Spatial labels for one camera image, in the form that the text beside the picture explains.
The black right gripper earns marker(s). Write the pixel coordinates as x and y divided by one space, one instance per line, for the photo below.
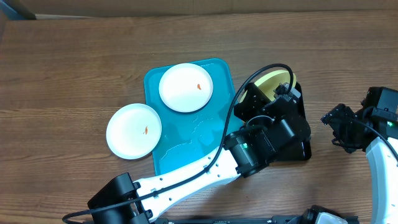
339 117

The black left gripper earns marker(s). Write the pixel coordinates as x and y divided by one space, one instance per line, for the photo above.
250 107

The yellow-green plate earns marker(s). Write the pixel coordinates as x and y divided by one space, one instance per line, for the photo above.
262 90

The white plate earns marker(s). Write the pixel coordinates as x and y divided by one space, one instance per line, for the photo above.
185 87
124 133

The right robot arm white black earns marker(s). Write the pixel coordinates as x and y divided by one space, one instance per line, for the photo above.
382 158

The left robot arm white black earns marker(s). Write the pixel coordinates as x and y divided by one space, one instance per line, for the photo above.
275 129

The black rectangular tray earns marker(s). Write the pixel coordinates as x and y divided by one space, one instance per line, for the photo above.
303 151

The white plate on tray top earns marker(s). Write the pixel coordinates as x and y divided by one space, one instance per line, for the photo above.
185 87

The teal plastic tray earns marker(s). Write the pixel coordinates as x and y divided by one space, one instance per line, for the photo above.
187 137

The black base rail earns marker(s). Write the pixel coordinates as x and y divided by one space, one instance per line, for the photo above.
313 215

